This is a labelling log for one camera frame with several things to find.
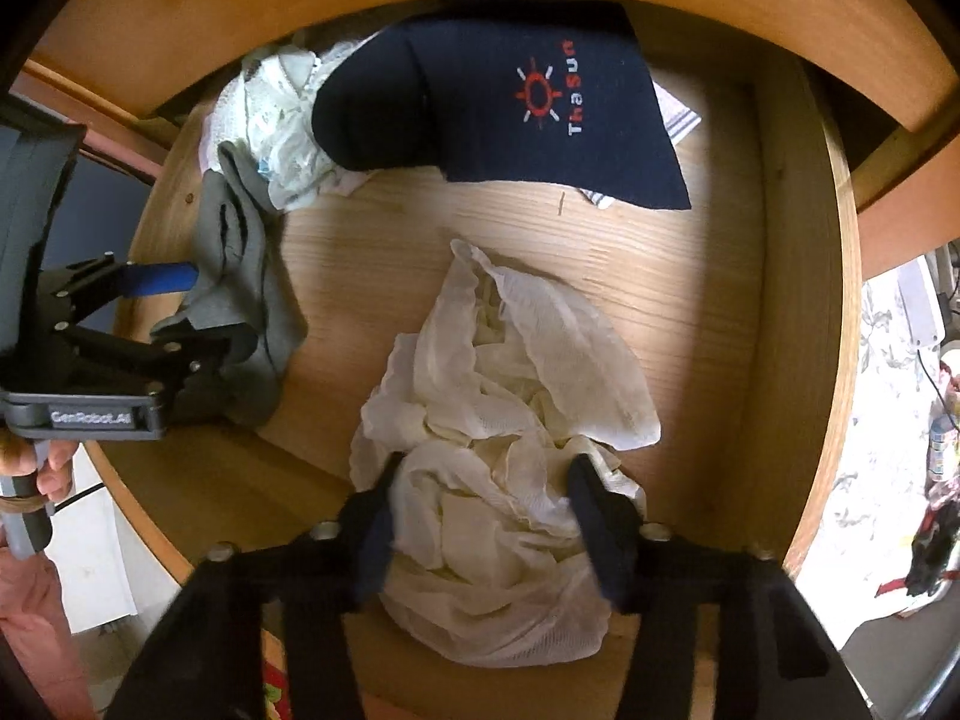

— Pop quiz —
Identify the grey sock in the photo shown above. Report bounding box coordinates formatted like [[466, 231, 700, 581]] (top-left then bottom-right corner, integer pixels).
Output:
[[151, 142, 308, 427]]

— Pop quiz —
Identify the cream mesh cloth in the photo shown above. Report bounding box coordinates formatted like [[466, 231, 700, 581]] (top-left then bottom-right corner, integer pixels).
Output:
[[350, 241, 661, 668]]

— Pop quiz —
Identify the left hand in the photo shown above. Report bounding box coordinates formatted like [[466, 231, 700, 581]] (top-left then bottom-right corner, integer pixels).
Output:
[[0, 429, 80, 502]]

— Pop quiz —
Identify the pale green lace garment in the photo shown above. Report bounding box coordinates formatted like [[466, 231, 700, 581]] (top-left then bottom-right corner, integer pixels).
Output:
[[199, 36, 371, 211]]

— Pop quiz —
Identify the grey floral bedding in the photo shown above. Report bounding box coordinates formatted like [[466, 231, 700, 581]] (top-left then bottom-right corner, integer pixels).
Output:
[[796, 266, 958, 647]]

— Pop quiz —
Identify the black remote and pouch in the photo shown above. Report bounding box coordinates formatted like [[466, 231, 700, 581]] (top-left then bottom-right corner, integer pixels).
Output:
[[905, 499, 958, 596]]

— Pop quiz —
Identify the pile of small trinkets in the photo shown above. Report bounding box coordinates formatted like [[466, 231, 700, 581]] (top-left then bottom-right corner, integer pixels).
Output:
[[916, 351, 958, 512]]

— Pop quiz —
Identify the white power adapter box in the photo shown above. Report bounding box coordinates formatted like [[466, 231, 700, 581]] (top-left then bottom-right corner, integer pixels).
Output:
[[898, 255, 946, 349]]

